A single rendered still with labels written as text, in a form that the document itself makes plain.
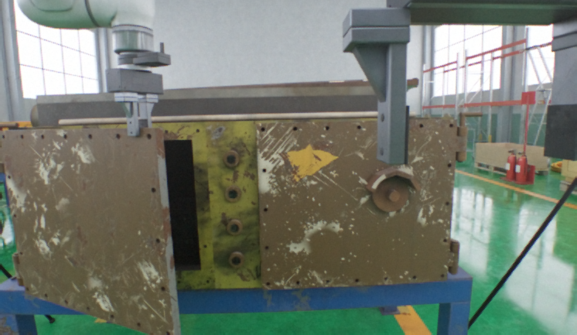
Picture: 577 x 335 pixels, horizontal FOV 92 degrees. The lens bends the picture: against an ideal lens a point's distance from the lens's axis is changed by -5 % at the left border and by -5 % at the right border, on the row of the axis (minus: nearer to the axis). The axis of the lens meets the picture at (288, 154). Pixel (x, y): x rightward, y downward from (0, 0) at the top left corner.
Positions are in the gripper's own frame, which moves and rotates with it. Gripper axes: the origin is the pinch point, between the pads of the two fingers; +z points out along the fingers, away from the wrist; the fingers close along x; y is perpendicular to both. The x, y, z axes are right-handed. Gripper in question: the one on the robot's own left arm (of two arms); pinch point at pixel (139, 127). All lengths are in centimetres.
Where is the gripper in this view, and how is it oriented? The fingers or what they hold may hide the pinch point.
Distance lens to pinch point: 79.9
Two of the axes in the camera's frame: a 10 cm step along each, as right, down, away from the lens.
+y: -9.5, -0.2, 3.2
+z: 0.2, 9.9, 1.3
